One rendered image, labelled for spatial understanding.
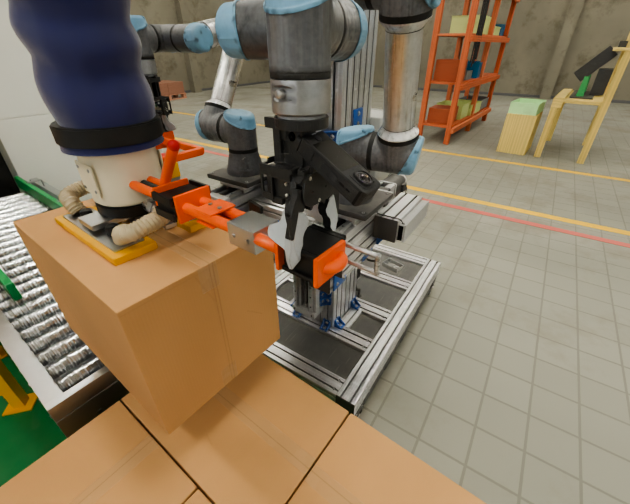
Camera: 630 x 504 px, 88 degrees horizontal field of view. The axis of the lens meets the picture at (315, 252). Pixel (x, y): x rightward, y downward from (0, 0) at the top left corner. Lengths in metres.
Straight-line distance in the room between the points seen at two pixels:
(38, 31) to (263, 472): 1.06
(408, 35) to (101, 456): 1.30
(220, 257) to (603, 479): 1.75
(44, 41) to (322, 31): 0.56
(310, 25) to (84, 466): 1.13
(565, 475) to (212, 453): 1.42
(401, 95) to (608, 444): 1.75
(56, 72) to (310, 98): 0.57
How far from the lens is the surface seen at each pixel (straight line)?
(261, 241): 0.55
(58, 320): 1.71
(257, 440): 1.07
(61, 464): 1.23
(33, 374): 1.43
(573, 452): 1.99
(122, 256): 0.83
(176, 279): 0.73
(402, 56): 0.91
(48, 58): 0.86
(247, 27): 0.57
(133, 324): 0.72
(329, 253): 0.48
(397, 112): 0.96
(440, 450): 1.74
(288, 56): 0.42
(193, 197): 0.72
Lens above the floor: 1.48
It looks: 32 degrees down
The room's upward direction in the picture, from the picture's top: straight up
